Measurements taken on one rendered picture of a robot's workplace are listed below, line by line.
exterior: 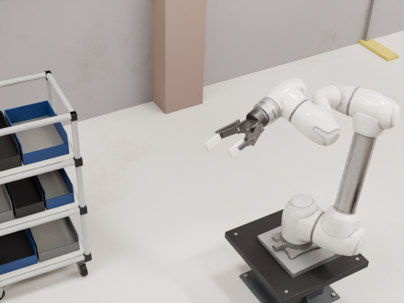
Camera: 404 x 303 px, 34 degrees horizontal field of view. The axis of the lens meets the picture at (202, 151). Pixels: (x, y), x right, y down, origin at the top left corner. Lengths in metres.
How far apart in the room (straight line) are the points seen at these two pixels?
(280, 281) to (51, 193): 1.15
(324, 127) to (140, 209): 1.80
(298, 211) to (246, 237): 0.36
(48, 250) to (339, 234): 1.41
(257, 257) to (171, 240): 0.65
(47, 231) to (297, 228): 1.27
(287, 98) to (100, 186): 1.94
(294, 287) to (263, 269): 0.18
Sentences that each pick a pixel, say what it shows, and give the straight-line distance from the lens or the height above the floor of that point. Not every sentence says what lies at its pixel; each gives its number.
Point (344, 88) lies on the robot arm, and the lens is 2.87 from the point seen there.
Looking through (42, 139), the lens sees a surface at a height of 0.79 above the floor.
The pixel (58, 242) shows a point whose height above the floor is 0.19.
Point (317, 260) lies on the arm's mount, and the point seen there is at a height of 0.33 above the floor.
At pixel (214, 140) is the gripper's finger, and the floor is 1.23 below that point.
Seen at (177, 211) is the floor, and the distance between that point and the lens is 3.86.
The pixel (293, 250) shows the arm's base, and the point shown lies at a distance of 3.20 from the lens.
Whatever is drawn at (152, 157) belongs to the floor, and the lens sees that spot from 4.26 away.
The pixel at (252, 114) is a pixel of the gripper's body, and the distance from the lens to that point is 2.32.
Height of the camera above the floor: 2.60
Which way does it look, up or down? 37 degrees down
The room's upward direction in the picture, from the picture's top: 2 degrees clockwise
